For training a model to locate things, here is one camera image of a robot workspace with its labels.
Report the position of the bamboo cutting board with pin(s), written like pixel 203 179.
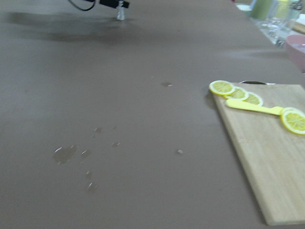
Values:
pixel 273 159

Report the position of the green plastic cup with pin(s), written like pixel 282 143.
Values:
pixel 259 9

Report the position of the yellow plastic spoon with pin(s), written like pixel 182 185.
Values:
pixel 232 103

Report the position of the lemon slice on spoon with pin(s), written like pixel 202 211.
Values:
pixel 293 120

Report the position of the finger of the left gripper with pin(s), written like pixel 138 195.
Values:
pixel 115 3

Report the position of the pink bowl with ice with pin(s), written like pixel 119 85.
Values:
pixel 295 47

